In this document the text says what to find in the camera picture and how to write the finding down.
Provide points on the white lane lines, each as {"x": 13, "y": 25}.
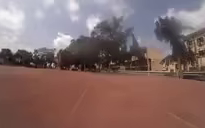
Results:
{"x": 180, "y": 118}

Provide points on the clump of dark trees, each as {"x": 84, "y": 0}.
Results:
{"x": 90, "y": 53}

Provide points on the small beige building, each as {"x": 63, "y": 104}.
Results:
{"x": 155, "y": 58}

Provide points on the beige multi-storey building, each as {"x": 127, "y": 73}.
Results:
{"x": 203, "y": 46}

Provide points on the red running track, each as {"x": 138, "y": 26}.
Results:
{"x": 90, "y": 100}

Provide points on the tall dark tree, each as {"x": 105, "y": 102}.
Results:
{"x": 176, "y": 36}

